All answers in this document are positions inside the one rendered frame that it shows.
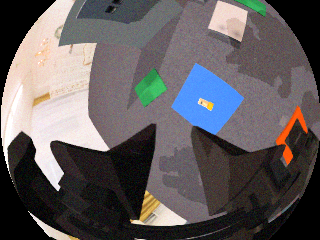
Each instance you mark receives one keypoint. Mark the blue flat square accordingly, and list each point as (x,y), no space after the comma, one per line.
(209,87)

